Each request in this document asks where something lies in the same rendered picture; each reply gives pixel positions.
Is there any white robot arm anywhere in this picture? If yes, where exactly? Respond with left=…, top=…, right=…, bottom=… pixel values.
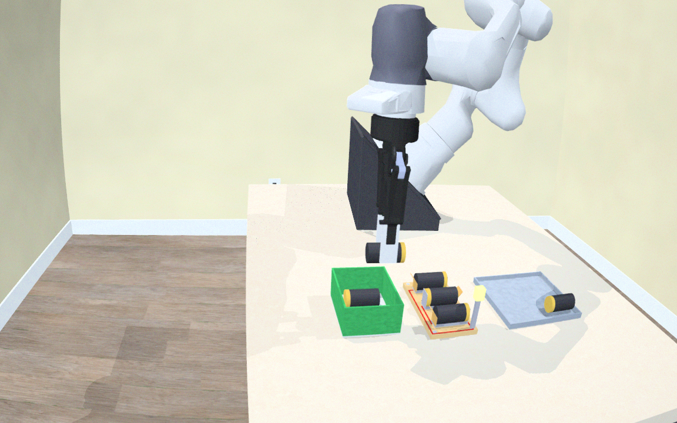
left=347, top=0, right=553, bottom=195

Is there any green open-top box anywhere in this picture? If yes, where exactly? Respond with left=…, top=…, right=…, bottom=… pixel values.
left=330, top=266, right=404, bottom=338

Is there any black battery with yellow end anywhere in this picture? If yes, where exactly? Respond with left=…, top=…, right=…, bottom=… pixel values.
left=425, top=286, right=458, bottom=307
left=544, top=293, right=575, bottom=313
left=343, top=288, right=380, bottom=307
left=365, top=242, right=406, bottom=263
left=414, top=271, right=448, bottom=290
left=433, top=303, right=470, bottom=324

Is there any light blue tray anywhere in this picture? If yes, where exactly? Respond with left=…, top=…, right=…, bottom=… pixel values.
left=473, top=271, right=582, bottom=330

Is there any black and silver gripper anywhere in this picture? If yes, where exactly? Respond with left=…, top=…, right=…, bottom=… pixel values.
left=370, top=114, right=420, bottom=264

